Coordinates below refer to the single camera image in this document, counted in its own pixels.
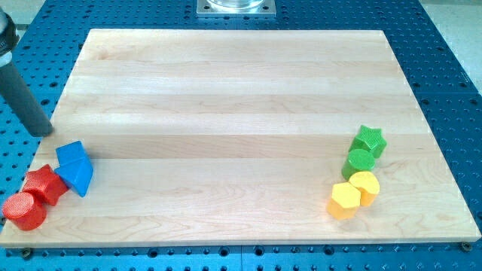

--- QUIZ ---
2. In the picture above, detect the board stop screw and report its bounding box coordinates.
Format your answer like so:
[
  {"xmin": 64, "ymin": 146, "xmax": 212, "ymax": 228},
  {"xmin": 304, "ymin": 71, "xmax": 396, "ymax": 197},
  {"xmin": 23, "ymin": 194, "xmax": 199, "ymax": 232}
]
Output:
[
  {"xmin": 20, "ymin": 248, "xmax": 32, "ymax": 260},
  {"xmin": 460, "ymin": 242, "xmax": 472, "ymax": 252}
]

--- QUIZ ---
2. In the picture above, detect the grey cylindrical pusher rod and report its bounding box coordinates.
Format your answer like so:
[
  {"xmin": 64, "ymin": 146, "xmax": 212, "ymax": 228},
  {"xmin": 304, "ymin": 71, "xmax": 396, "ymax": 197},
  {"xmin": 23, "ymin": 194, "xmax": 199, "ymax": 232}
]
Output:
[{"xmin": 1, "ymin": 62, "xmax": 53, "ymax": 137}]

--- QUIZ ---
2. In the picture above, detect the red star block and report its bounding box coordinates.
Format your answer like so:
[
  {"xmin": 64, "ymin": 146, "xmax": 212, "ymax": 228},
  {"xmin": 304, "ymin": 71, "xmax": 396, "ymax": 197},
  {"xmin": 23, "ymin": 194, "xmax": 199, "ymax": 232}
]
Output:
[{"xmin": 22, "ymin": 164, "xmax": 69, "ymax": 206}]

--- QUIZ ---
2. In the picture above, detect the blue triangle block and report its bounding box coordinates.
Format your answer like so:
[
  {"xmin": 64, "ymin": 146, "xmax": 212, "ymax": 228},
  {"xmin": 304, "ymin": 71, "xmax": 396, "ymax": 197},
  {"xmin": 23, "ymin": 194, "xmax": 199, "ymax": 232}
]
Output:
[{"xmin": 54, "ymin": 157, "xmax": 93, "ymax": 197}]

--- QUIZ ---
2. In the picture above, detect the blue cube block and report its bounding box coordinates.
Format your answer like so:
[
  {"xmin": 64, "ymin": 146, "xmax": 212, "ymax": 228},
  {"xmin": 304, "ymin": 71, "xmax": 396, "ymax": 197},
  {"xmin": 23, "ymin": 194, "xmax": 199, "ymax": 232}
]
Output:
[{"xmin": 56, "ymin": 141, "xmax": 88, "ymax": 166}]

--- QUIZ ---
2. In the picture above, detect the green star block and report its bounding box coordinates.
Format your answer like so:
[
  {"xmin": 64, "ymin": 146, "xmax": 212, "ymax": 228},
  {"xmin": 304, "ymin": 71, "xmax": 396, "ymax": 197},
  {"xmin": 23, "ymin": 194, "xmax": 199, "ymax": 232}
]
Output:
[{"xmin": 349, "ymin": 125, "xmax": 387, "ymax": 159}]

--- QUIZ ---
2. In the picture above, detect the light wooden board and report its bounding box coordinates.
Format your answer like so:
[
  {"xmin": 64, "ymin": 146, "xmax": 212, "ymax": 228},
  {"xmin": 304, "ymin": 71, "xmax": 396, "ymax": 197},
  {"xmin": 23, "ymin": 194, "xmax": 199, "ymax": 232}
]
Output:
[{"xmin": 1, "ymin": 29, "xmax": 480, "ymax": 248}]

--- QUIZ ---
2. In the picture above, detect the red cylinder block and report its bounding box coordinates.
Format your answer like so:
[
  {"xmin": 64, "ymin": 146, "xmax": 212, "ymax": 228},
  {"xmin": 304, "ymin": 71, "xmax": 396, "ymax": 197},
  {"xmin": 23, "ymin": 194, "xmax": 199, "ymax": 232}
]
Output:
[{"xmin": 2, "ymin": 192, "xmax": 47, "ymax": 231}]

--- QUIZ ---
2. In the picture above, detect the yellow hexagon block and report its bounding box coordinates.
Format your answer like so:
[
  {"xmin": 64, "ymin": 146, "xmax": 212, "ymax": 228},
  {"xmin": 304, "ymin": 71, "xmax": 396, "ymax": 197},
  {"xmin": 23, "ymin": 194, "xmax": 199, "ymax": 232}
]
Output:
[{"xmin": 327, "ymin": 182, "xmax": 361, "ymax": 220}]

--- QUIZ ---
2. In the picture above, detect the right board stop screw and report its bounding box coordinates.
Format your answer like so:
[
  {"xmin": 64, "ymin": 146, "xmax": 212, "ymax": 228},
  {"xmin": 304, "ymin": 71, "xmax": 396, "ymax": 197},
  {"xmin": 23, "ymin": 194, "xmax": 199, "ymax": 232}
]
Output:
[{"xmin": 460, "ymin": 242, "xmax": 472, "ymax": 252}]

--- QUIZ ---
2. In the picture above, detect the black robot arm end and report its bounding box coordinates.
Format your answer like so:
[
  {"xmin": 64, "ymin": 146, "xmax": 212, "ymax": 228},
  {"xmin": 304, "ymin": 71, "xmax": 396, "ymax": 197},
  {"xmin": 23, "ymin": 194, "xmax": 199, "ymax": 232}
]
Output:
[{"xmin": 1, "ymin": 9, "xmax": 20, "ymax": 67}]

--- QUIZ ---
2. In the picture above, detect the yellow crescent block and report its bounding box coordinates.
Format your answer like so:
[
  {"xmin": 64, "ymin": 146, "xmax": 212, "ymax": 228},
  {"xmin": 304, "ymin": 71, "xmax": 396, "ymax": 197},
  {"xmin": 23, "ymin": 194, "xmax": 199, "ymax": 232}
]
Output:
[{"xmin": 349, "ymin": 171, "xmax": 380, "ymax": 207}]

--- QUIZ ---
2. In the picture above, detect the left board stop screw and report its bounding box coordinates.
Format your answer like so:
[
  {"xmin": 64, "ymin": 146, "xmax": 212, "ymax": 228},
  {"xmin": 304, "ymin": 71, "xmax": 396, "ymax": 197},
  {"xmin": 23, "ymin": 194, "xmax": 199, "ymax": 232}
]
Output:
[{"xmin": 20, "ymin": 248, "xmax": 32, "ymax": 260}]

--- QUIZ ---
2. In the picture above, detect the green cylinder block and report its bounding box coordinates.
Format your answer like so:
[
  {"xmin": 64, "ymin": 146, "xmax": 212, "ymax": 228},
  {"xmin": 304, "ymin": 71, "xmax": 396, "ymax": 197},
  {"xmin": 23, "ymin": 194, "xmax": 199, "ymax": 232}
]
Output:
[{"xmin": 341, "ymin": 149, "xmax": 376, "ymax": 180}]

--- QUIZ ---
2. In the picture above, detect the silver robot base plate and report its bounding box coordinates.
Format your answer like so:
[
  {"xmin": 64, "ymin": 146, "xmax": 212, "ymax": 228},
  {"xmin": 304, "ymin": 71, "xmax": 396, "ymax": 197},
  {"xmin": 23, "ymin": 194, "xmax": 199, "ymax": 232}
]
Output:
[{"xmin": 196, "ymin": 0, "xmax": 276, "ymax": 18}]

